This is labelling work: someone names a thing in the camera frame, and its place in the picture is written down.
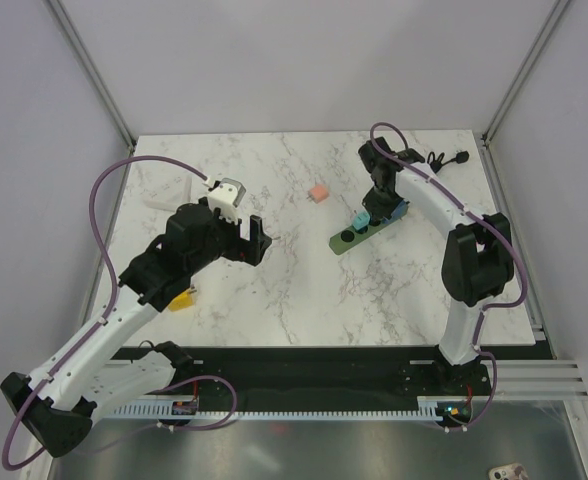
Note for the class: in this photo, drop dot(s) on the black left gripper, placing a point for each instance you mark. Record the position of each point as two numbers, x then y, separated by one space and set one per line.
242 249

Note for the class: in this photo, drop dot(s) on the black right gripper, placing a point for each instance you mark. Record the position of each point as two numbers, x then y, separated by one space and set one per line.
377 210

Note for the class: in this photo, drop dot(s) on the blue cube socket adapter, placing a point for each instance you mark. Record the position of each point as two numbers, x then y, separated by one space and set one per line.
397 213

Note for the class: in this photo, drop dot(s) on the teal USB plug adapter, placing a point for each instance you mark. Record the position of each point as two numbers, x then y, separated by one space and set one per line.
361 222

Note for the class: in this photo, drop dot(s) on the yellow plug adapter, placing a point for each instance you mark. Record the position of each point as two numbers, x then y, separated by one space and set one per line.
184 300

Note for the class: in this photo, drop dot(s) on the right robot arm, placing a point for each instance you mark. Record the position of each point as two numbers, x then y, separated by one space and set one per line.
477 262

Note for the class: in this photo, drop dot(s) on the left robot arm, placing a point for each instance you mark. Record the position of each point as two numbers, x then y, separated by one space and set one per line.
60 401

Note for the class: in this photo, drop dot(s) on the pink plug adapter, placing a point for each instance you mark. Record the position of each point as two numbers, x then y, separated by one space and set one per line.
318 193

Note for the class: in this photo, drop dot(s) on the green power strip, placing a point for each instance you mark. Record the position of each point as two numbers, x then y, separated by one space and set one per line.
350 237

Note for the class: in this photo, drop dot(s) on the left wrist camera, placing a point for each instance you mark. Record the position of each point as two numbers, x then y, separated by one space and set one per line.
224 197

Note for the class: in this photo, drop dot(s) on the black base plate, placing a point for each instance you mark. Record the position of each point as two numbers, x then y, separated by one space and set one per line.
313 376

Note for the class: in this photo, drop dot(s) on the white slotted cable duct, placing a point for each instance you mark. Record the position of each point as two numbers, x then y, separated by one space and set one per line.
166 408

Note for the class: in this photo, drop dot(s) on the aluminium frame rail right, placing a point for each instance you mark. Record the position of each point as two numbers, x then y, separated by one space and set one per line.
534 54

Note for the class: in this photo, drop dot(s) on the aluminium frame rail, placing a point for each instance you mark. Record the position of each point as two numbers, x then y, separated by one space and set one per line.
80 51
534 54

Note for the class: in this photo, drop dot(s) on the aluminium frame rail left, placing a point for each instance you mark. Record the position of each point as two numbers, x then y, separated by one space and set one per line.
80 51

